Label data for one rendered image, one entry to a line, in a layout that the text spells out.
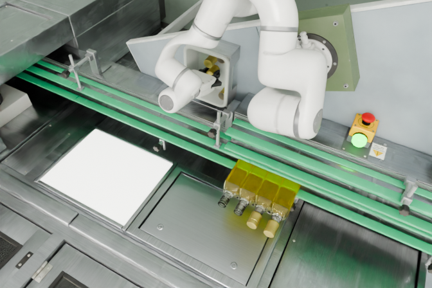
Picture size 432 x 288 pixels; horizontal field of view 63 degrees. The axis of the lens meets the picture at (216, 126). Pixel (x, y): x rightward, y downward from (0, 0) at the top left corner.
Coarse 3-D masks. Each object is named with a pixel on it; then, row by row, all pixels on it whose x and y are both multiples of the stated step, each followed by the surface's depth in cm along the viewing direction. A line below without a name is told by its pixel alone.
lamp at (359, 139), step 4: (356, 132) 110; (360, 132) 110; (352, 136) 111; (356, 136) 109; (360, 136) 109; (364, 136) 109; (352, 140) 110; (356, 140) 109; (360, 140) 108; (364, 140) 108; (356, 144) 110; (360, 144) 109; (364, 144) 109
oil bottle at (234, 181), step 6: (240, 162) 124; (246, 162) 124; (234, 168) 122; (240, 168) 122; (246, 168) 122; (234, 174) 120; (240, 174) 120; (246, 174) 120; (228, 180) 118; (234, 180) 118; (240, 180) 118; (228, 186) 117; (234, 186) 116; (240, 186) 118; (234, 192) 116
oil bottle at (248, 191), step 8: (256, 168) 122; (248, 176) 120; (256, 176) 120; (264, 176) 120; (248, 184) 117; (256, 184) 117; (240, 192) 116; (248, 192) 115; (256, 192) 116; (248, 200) 115
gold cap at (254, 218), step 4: (252, 212) 112; (256, 212) 111; (252, 216) 110; (256, 216) 110; (260, 216) 111; (248, 220) 110; (252, 220) 109; (256, 220) 110; (248, 224) 110; (252, 224) 109; (256, 224) 109; (252, 228) 111
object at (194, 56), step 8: (184, 48) 121; (192, 48) 119; (200, 48) 118; (184, 56) 123; (192, 56) 126; (200, 56) 129; (216, 56) 116; (224, 56) 115; (184, 64) 125; (192, 64) 129; (200, 64) 132; (216, 64) 128; (224, 64) 126; (224, 72) 128; (224, 80) 131; (216, 88) 136; (224, 88) 124; (208, 96) 133; (216, 96) 133; (224, 96) 126; (216, 104) 131; (224, 104) 129
